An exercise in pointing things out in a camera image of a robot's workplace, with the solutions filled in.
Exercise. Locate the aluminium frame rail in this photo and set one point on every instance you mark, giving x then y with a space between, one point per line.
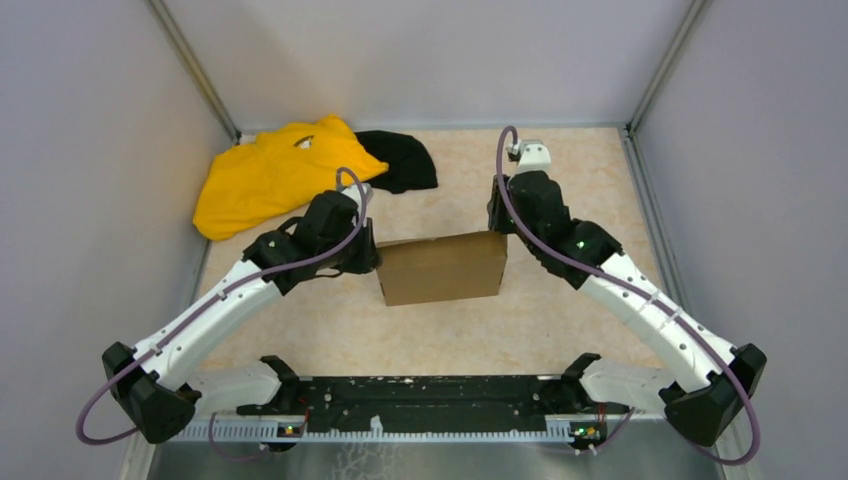
274 429

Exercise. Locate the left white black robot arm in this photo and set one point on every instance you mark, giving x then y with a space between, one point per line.
192 344

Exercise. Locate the yellow shirt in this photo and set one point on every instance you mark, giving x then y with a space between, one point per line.
276 173

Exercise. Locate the black cloth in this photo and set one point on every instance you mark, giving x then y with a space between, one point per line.
410 165

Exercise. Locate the brown cardboard box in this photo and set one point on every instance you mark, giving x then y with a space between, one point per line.
439 269

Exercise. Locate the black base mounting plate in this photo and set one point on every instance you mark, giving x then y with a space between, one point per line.
429 404

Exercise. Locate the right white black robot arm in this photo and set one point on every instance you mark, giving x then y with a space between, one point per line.
704 382

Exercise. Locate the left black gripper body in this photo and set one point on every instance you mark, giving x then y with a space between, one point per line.
356 256

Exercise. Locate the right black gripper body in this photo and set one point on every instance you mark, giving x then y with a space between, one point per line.
496 222

